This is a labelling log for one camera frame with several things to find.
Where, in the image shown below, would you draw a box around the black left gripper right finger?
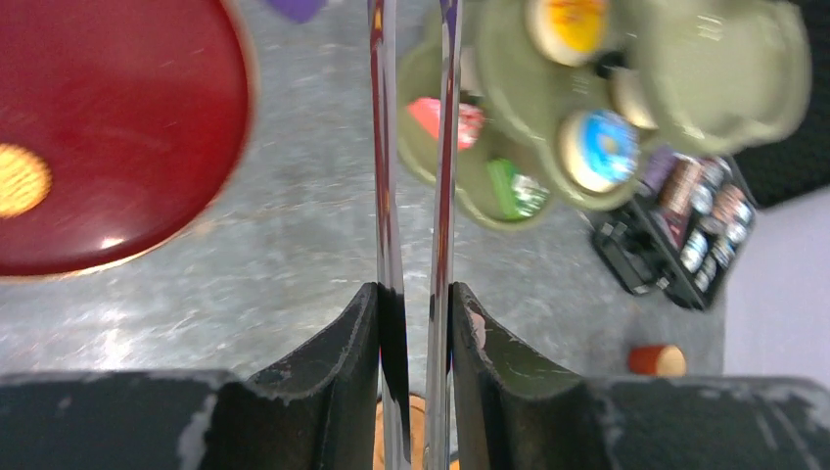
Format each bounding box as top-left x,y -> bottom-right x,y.
451,283 -> 829,469

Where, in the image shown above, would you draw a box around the red round tray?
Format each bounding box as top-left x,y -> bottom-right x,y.
1,1 -> 258,279

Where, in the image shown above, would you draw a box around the blue frosted donut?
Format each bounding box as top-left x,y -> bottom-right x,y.
559,109 -> 639,193

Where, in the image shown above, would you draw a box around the pink cake slice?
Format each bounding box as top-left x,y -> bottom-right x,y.
407,97 -> 484,151

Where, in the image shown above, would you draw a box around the metal tongs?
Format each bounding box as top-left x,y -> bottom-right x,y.
367,1 -> 463,469

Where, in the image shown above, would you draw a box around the green three-tier serving stand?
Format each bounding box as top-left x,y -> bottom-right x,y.
395,0 -> 813,233

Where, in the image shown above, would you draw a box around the orange round cookie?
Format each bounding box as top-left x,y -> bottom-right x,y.
0,143 -> 52,219

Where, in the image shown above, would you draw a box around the pink cream mug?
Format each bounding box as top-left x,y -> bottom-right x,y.
627,345 -> 687,377

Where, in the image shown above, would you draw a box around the green cake slice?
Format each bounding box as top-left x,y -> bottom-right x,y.
486,159 -> 549,220

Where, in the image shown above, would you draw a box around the yellow pink donut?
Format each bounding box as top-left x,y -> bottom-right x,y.
525,0 -> 610,68

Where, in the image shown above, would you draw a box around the black poker chip case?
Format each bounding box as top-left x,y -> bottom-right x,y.
589,0 -> 830,312

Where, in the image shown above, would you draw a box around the purple metronome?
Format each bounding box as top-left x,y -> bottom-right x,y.
265,0 -> 328,24

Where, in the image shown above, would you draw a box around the light wooden round coaster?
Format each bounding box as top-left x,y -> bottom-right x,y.
373,395 -> 426,470

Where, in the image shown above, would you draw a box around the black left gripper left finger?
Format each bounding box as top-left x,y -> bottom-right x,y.
1,283 -> 379,469

